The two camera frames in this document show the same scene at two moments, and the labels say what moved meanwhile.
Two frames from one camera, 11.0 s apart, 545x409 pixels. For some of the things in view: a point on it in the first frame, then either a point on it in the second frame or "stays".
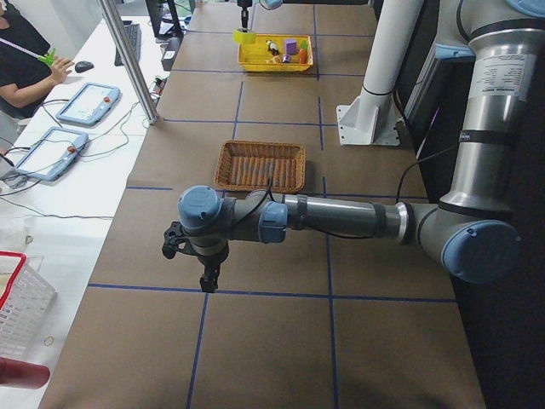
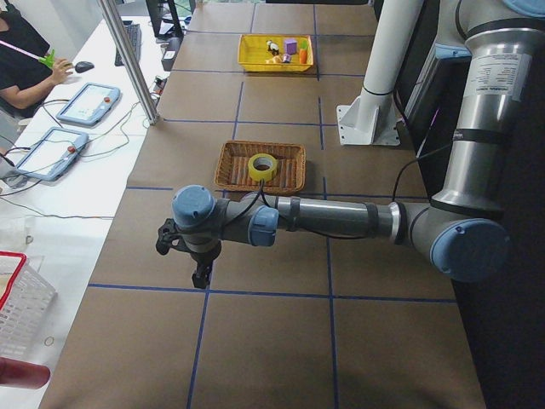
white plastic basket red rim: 26,300 stays
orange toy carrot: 303,51 stays
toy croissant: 276,59 stays
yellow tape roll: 244,37 -> 262,166
